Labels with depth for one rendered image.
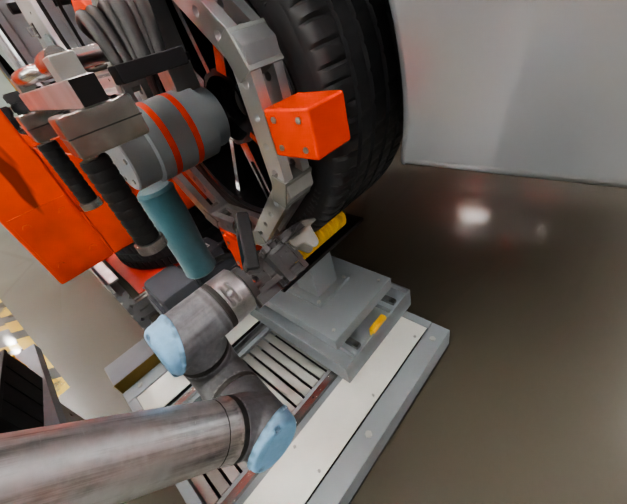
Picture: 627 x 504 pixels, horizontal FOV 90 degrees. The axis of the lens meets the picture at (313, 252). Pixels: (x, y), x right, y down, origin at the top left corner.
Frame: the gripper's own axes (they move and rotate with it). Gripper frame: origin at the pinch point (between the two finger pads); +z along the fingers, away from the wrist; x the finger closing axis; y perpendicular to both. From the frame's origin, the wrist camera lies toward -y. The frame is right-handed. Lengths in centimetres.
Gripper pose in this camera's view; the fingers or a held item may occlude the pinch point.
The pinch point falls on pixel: (308, 220)
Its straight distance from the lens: 66.8
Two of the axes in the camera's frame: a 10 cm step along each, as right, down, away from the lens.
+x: 3.5, -3.5, -8.7
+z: 6.6, -5.7, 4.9
